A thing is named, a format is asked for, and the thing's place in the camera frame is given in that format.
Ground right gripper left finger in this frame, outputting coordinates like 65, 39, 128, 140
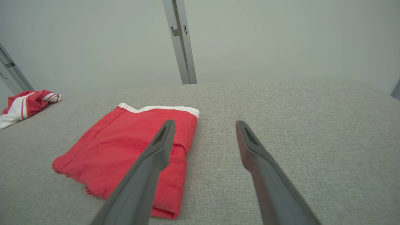
90, 119, 176, 225

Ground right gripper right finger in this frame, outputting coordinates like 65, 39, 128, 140
235, 120, 322, 225

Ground red shorts with white stripe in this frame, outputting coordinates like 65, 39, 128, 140
52, 102, 200, 220

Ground red jersey with white sleeves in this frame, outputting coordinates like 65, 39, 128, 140
0, 90, 62, 130

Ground grey metal frame post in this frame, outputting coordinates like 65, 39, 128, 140
162, 0, 198, 85
0, 43, 34, 95

